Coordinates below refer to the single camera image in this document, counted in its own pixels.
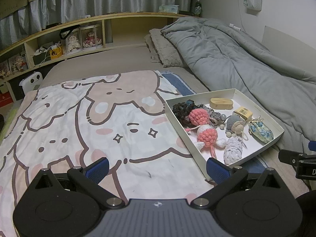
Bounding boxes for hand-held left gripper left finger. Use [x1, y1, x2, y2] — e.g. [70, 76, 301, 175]
[26, 157, 129, 208]

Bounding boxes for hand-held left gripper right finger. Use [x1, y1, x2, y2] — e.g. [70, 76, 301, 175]
[192, 157, 297, 209]

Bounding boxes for pale lavender crochet pouch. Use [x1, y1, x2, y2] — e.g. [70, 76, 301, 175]
[223, 136, 244, 166]

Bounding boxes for blue floral brocade pouch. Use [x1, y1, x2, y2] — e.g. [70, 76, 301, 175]
[248, 118, 274, 144]

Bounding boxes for grey and beige crochet snail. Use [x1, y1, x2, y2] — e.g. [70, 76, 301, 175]
[226, 115, 248, 139]

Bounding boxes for white cardboard box tray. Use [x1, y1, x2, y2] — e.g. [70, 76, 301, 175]
[165, 88, 285, 181]

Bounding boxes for braided rope keychain with pearl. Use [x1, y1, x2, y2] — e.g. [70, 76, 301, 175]
[202, 106, 226, 129]

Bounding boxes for pink and white crochet doll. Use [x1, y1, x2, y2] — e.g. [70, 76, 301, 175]
[185, 109, 228, 160]

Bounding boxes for yellow tissue packet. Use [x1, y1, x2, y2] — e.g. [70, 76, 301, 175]
[232, 107, 253, 122]

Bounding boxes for oval wooden block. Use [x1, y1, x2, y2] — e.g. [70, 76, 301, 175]
[210, 97, 234, 110]

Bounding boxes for dark multicolour crochet scrunchie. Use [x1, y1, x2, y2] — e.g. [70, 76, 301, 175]
[172, 100, 198, 124]

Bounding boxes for cartoon printed blanket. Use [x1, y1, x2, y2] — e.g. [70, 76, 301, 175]
[0, 70, 215, 237]

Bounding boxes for light green cloth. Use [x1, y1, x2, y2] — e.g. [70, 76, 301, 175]
[0, 110, 18, 141]

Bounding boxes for bed with taupe sheet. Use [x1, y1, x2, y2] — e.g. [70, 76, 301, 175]
[0, 43, 316, 237]

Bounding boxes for grey comforter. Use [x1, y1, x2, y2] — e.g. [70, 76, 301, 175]
[160, 17, 316, 151]

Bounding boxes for red box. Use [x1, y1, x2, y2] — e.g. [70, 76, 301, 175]
[0, 92, 14, 108]

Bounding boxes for small yellow bag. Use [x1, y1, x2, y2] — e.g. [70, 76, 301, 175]
[49, 46, 63, 59]

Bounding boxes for dark green box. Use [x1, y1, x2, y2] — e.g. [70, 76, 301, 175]
[33, 52, 51, 66]

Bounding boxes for grey fuzzy pillow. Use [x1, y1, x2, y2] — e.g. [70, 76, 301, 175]
[144, 28, 188, 68]

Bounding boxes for display case with pink doll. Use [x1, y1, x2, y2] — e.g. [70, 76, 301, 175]
[80, 25, 103, 49]

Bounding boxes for figurine picture box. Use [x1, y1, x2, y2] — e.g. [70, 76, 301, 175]
[0, 60, 10, 79]
[8, 54, 27, 73]

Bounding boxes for wooden headboard shelf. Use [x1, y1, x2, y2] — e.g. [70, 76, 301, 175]
[0, 12, 203, 102]

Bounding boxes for light green tissue box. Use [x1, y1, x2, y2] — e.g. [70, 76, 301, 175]
[159, 4, 179, 14]

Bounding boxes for grey curtain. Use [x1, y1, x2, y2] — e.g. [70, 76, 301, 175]
[0, 0, 193, 47]

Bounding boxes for white charger cables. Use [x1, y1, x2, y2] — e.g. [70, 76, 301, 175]
[36, 45, 60, 55]

